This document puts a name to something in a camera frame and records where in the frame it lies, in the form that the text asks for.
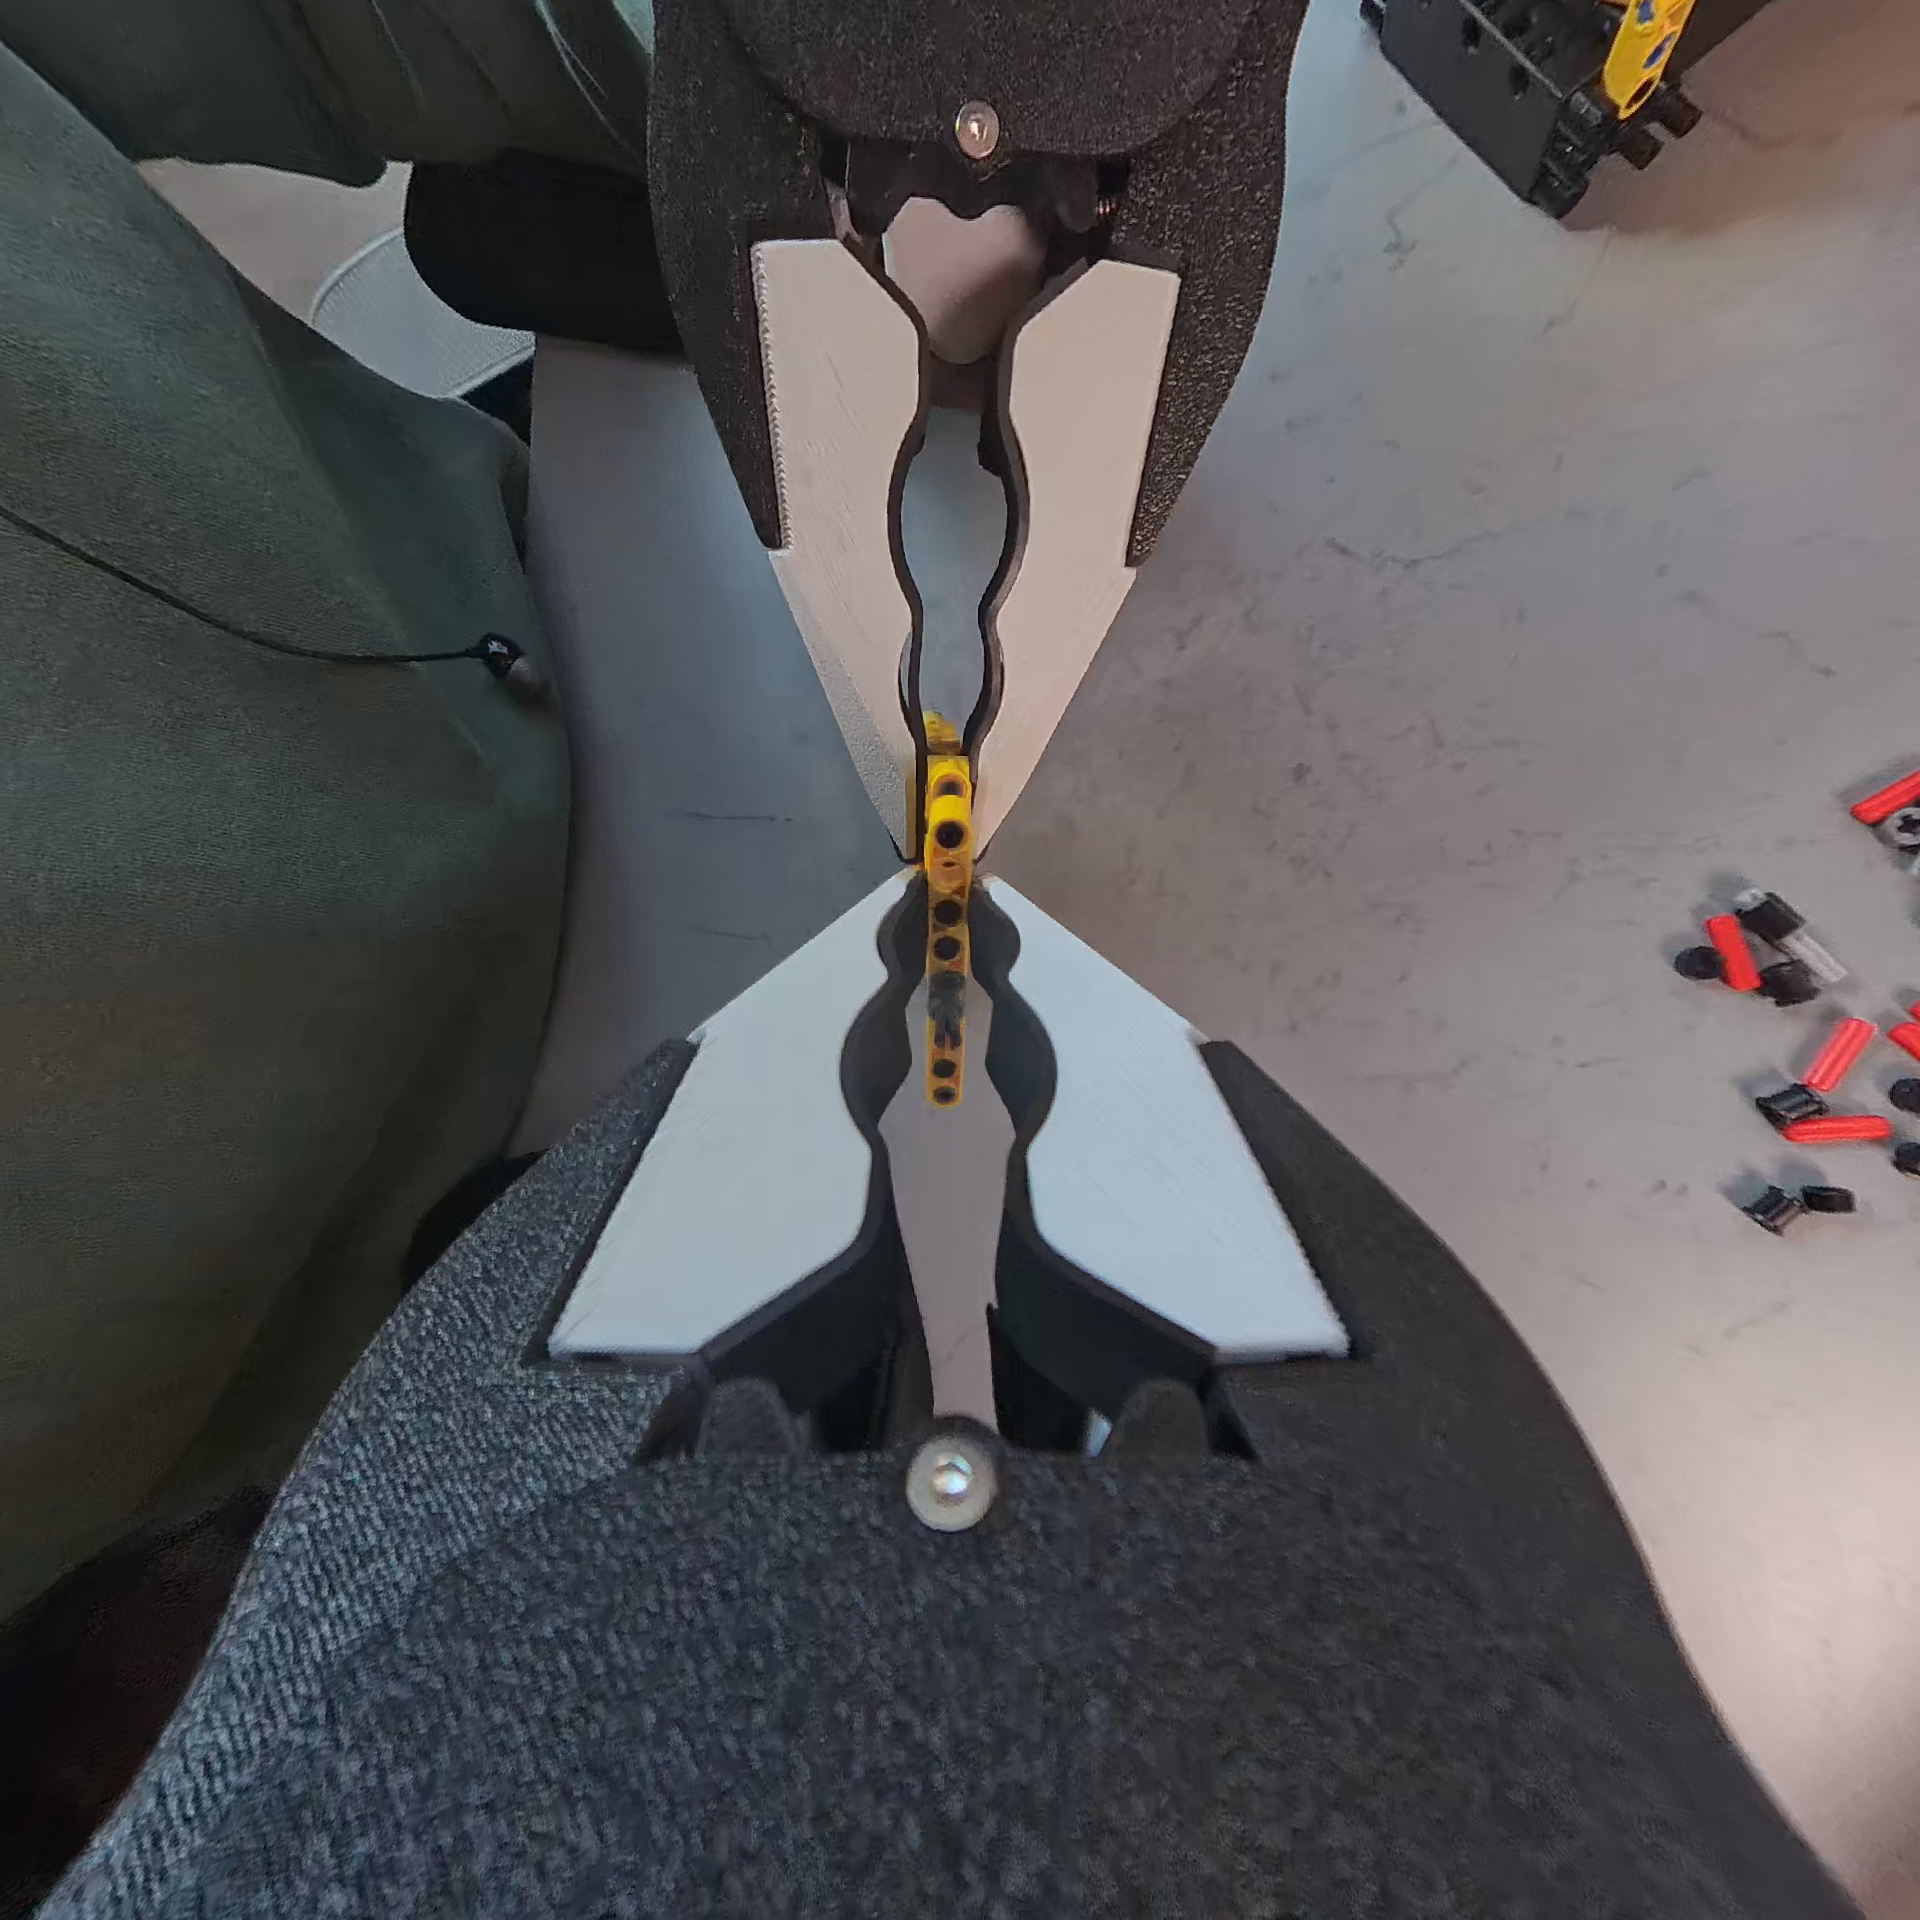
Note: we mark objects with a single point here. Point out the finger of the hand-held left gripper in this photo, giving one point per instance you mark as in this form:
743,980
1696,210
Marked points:
1087,453
832,453

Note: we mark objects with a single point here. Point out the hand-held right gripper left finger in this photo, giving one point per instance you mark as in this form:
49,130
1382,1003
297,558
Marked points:
718,1171

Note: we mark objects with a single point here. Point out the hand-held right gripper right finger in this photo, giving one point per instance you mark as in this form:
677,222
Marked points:
1169,1186

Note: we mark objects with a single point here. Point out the yellow lego beam assembly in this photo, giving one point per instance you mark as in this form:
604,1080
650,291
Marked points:
944,915
949,794

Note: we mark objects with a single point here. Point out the yellow black lego truck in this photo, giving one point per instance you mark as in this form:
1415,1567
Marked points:
1471,77

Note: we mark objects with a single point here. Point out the pile of small lego parts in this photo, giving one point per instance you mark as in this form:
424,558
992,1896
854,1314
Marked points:
1837,1050

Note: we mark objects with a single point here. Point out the grey mesh chair seat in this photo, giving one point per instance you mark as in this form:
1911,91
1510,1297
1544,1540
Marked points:
406,326

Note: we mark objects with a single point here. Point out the person's green hoodie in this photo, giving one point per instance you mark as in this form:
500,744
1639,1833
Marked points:
225,899

